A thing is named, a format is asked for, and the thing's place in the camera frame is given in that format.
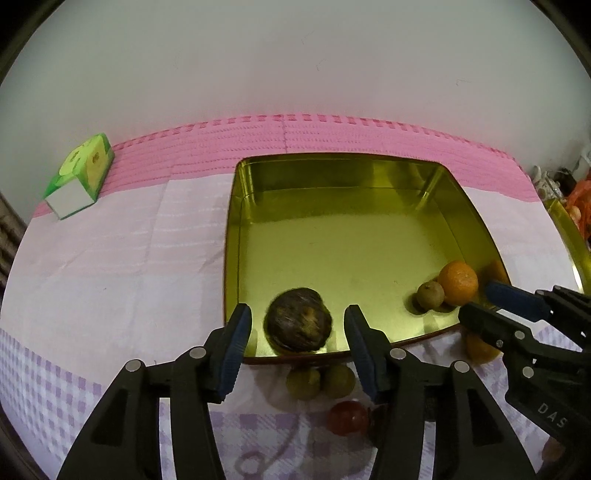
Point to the pink purple checkered tablecloth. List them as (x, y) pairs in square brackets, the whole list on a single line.
[(139, 273)]

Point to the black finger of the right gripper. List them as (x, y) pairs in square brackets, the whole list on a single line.
[(566, 310), (498, 327)]

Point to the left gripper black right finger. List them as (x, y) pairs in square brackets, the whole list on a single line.
[(473, 438)]

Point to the orange mandarin with stem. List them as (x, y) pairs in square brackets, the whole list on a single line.
[(478, 351)]

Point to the gold tin lid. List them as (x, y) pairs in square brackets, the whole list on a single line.
[(574, 243)]

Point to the red toffee tin box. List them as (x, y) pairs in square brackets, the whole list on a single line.
[(360, 229)]

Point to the tan longan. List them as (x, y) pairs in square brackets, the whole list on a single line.
[(304, 385), (338, 381)]

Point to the orange plastic bag clutter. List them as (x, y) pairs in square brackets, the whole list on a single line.
[(578, 207)]

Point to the dark brown fruit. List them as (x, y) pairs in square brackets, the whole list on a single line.
[(297, 322)]

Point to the bamboo chair frame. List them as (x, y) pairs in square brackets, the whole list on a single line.
[(12, 230)]

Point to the red tomato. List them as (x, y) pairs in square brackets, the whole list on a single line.
[(347, 418)]

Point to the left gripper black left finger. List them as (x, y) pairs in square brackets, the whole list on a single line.
[(120, 438)]

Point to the green tissue box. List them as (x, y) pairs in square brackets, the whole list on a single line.
[(79, 179)]

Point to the green longan lone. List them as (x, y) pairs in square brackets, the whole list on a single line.
[(430, 295)]

